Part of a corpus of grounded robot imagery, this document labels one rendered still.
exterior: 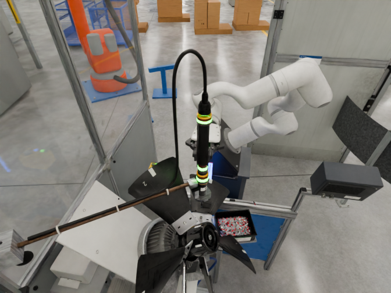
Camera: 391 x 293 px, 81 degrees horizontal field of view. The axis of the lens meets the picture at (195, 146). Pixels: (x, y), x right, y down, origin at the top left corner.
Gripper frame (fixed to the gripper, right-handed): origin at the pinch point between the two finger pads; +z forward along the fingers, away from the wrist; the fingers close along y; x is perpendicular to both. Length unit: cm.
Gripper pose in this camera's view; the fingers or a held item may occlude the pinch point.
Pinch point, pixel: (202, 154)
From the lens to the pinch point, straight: 75.4
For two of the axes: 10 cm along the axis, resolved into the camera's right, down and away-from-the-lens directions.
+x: 0.0, -7.6, -6.5
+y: -9.9, -1.1, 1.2
